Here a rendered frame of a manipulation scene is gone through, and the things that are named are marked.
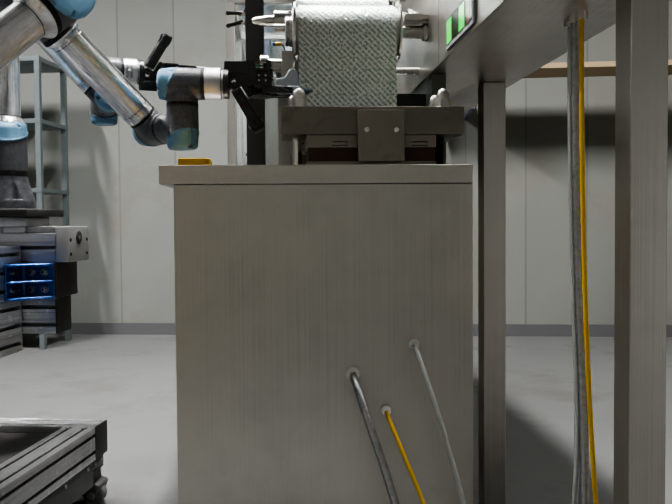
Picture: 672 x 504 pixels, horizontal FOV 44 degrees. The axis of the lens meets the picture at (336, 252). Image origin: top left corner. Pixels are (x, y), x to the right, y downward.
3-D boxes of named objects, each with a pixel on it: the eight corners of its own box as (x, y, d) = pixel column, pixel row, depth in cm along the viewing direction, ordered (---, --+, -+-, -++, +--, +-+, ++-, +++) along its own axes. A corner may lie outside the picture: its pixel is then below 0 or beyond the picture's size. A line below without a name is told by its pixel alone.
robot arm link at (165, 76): (160, 105, 199) (160, 70, 199) (206, 105, 200) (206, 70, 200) (155, 100, 191) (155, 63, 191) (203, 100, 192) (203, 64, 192)
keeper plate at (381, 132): (357, 161, 179) (357, 110, 179) (403, 161, 180) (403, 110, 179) (358, 160, 177) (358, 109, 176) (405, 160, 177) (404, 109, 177)
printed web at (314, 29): (296, 178, 237) (295, 0, 235) (378, 178, 238) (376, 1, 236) (300, 170, 198) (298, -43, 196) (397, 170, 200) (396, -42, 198)
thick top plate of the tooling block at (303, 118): (281, 141, 194) (280, 115, 193) (449, 141, 196) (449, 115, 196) (281, 134, 178) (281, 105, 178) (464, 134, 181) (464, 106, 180)
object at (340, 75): (299, 123, 198) (298, 45, 197) (396, 123, 200) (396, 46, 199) (299, 123, 198) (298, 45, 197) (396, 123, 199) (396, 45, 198)
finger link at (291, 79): (313, 67, 194) (273, 67, 194) (313, 93, 194) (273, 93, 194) (312, 70, 197) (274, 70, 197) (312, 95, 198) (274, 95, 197)
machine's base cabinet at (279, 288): (236, 373, 425) (234, 206, 422) (361, 371, 429) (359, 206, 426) (175, 593, 174) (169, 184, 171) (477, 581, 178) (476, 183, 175)
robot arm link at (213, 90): (203, 97, 192) (206, 102, 200) (223, 97, 193) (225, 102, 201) (203, 64, 192) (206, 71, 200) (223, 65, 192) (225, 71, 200)
